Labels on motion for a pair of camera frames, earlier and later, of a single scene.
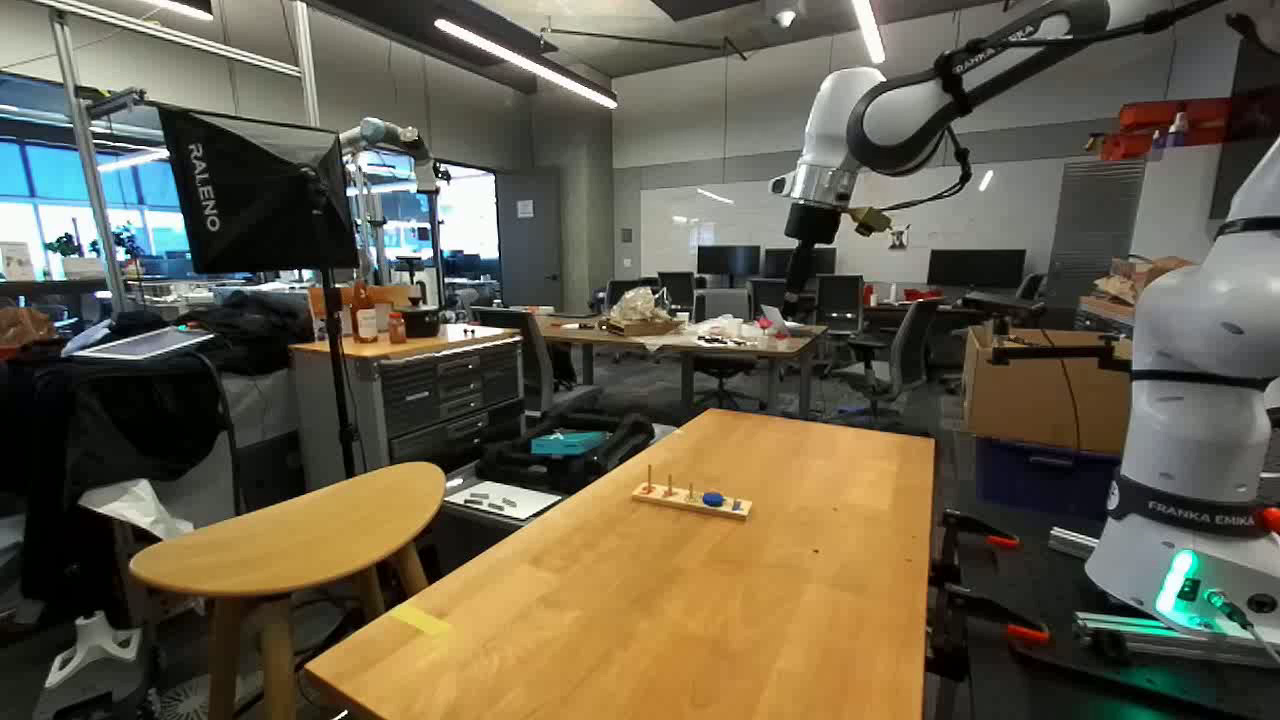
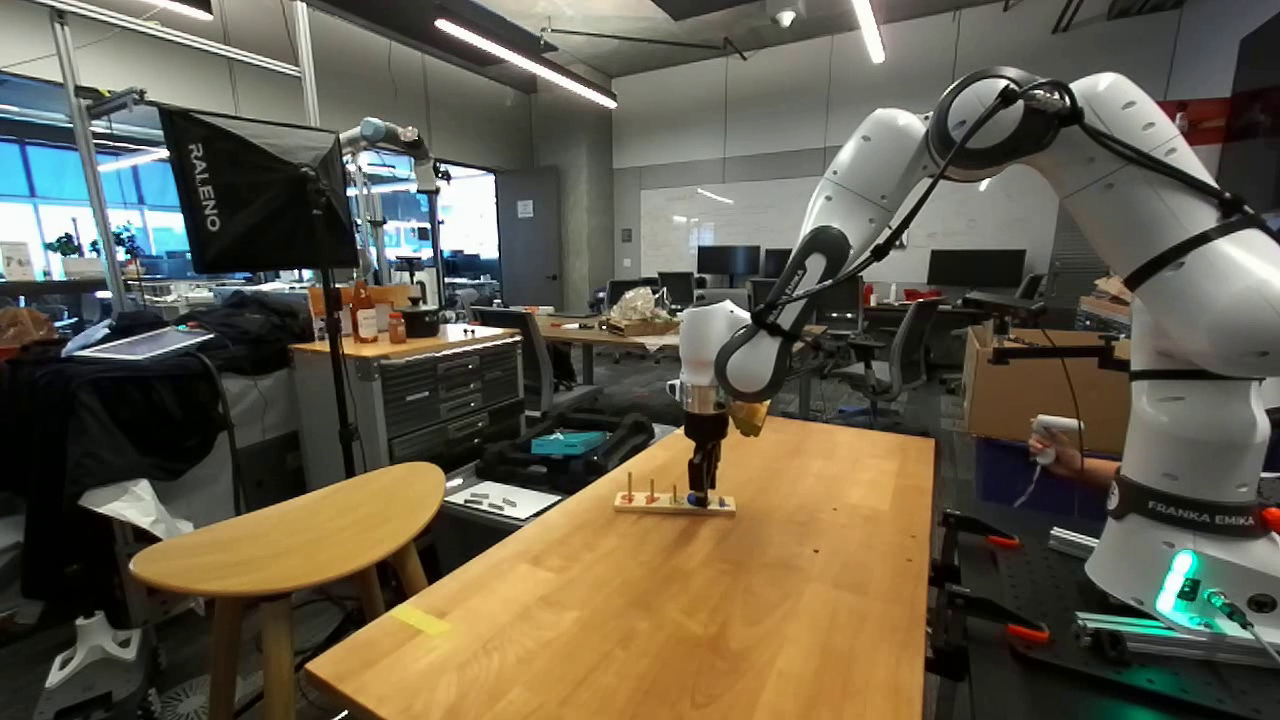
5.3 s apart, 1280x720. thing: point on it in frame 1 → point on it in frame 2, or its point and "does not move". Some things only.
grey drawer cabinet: [425, 396] does not move
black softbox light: [263, 192] does not move
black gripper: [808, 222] → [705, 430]
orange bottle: [366, 316] does not move
